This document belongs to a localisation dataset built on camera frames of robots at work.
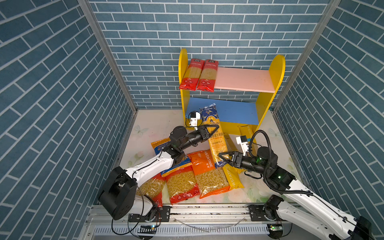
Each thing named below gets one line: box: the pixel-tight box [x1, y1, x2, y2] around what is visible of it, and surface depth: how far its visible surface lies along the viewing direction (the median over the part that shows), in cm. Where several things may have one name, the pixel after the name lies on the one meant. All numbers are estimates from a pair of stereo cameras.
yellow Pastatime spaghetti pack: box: [222, 163, 247, 190], surface depth 84 cm
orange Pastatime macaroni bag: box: [187, 149, 231, 199], surface depth 84 cm
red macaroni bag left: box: [136, 174, 163, 207], surface depth 80 cm
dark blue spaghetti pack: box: [199, 103, 229, 169], surface depth 68 cm
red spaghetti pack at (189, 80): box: [179, 58, 205, 91], surface depth 80 cm
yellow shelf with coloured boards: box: [178, 49, 286, 135], surface depth 84 cm
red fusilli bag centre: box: [161, 156, 200, 205], surface depth 82 cm
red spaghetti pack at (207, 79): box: [196, 59, 219, 93], surface depth 80 cm
